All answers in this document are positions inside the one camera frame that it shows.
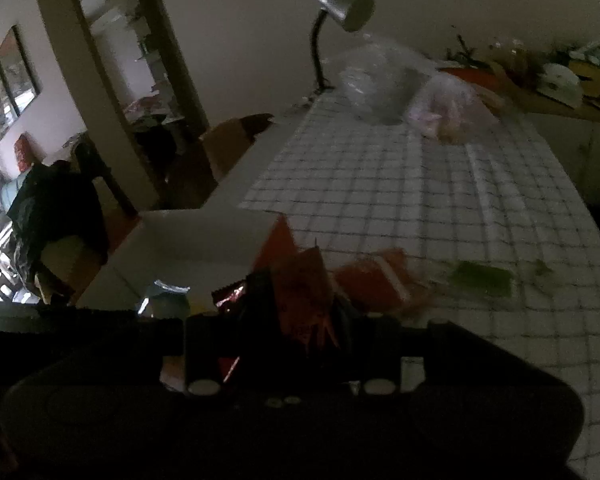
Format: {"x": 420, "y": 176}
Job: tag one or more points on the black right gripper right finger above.
{"x": 392, "y": 354}

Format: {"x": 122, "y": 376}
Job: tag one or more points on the plastic bag with snacks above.
{"x": 448, "y": 110}

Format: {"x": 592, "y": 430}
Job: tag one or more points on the white sideboard cabinet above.
{"x": 573, "y": 136}

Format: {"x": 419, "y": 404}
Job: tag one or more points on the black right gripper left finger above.
{"x": 215, "y": 347}

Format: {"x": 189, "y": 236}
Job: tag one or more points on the white iron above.
{"x": 560, "y": 84}

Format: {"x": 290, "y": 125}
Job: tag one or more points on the dark red snack packet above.
{"x": 275, "y": 336}

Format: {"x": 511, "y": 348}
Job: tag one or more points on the brown chair left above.
{"x": 228, "y": 141}

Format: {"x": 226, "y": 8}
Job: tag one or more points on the small white wrapped candy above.
{"x": 541, "y": 274}

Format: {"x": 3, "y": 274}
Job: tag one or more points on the orange red snack packet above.
{"x": 382, "y": 283}

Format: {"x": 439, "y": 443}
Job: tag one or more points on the clear plastic bag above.
{"x": 379, "y": 77}

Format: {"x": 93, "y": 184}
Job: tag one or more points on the white grid tablecloth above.
{"x": 502, "y": 199}

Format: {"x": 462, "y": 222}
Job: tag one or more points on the red and white cardboard box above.
{"x": 202, "y": 249}

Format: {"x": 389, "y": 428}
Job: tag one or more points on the red container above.
{"x": 485, "y": 84}

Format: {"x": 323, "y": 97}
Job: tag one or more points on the framed wall picture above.
{"x": 18, "y": 85}

